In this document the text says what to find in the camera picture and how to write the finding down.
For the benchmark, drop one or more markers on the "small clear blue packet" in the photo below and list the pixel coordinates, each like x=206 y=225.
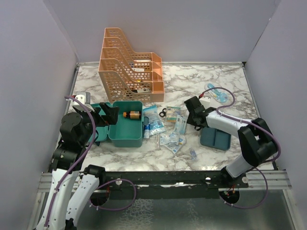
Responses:
x=193 y=154

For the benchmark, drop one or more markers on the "white blue bandage roll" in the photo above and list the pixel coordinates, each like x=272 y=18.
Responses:
x=146 y=128

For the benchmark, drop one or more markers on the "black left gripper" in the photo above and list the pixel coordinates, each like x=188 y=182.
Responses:
x=111 y=116

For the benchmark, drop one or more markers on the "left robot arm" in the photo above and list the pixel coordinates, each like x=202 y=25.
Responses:
x=78 y=130

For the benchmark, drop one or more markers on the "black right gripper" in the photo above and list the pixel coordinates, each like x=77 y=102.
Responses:
x=191 y=120

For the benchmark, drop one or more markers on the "black handled scissors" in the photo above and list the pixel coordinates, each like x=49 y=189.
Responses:
x=163 y=112

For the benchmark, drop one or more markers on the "green white glove packet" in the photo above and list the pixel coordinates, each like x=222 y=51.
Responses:
x=172 y=113

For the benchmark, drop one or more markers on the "blue toothbrush blister pack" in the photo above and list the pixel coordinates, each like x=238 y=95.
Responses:
x=217 y=94

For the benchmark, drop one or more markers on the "teal divided tray insert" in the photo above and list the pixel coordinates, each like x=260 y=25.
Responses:
x=214 y=138

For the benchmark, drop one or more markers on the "amber medicine bottle orange cap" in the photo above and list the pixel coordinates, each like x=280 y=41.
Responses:
x=132 y=115

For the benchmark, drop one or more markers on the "clear bag of wipes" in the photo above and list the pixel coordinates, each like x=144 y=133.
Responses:
x=173 y=142

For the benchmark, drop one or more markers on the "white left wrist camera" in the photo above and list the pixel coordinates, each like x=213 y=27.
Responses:
x=83 y=97

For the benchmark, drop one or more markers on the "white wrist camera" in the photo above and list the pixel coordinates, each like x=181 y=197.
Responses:
x=83 y=97
x=205 y=101

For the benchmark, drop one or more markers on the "black metal base rail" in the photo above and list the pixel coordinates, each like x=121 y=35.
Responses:
x=178 y=184

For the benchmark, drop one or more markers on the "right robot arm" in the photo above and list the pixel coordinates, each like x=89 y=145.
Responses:
x=257 y=143

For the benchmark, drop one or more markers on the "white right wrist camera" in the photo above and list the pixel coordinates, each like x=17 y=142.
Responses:
x=205 y=101

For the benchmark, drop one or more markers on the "teal plastic medicine box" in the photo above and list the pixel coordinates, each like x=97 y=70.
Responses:
x=126 y=133

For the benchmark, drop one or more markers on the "clear blue gauze packet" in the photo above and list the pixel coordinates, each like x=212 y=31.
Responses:
x=156 y=125

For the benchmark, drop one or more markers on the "blue white dressing packet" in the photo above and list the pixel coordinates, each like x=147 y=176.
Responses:
x=180 y=124

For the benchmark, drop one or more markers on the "peach plastic file organizer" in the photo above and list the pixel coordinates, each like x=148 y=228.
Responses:
x=128 y=75

